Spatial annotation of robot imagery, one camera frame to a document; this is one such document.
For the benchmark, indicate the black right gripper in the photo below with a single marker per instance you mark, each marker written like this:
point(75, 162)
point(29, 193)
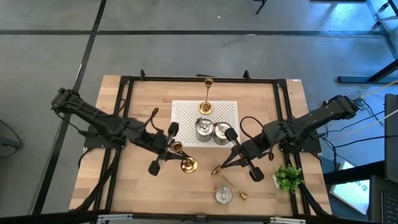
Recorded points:
point(250, 149)

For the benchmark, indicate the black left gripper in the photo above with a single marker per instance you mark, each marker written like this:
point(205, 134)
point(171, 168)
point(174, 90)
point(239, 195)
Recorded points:
point(160, 144)

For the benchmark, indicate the short gold candlestick holder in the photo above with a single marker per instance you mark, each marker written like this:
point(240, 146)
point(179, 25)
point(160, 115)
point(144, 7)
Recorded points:
point(216, 170)
point(189, 165)

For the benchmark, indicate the silver tin candle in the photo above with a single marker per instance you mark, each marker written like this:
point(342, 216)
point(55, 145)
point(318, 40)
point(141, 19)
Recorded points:
point(223, 196)
point(204, 132)
point(220, 136)

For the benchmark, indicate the tall gold candlestick holder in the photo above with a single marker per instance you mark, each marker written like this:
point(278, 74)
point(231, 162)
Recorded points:
point(206, 108)

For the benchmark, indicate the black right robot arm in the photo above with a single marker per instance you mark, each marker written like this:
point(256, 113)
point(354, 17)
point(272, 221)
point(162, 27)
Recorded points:
point(320, 116)

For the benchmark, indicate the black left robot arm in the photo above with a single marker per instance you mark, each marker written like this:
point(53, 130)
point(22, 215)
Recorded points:
point(93, 118)

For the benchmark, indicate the white perforated shelf riser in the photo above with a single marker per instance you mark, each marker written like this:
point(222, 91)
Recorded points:
point(186, 124)

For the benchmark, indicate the green plant in white pot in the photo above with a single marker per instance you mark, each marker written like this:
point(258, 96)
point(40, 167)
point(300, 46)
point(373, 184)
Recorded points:
point(287, 179)

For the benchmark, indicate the black desk bar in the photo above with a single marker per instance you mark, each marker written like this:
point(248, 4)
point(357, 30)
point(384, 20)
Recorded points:
point(354, 172)

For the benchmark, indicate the white sheet with green print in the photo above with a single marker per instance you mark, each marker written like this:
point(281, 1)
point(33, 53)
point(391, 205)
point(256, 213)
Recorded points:
point(351, 193)

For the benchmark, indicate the black desk foot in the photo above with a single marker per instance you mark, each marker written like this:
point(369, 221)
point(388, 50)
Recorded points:
point(357, 79)

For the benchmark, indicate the black laptop keyboard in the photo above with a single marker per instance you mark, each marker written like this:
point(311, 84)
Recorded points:
point(385, 202)

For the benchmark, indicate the black computer monitor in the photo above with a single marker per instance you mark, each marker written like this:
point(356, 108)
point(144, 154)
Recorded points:
point(391, 140)

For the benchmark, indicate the black chair base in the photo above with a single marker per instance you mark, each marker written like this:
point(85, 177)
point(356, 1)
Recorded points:
point(261, 6)

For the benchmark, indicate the silver frame bracket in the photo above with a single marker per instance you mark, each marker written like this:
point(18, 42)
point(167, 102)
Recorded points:
point(287, 220)
point(115, 216)

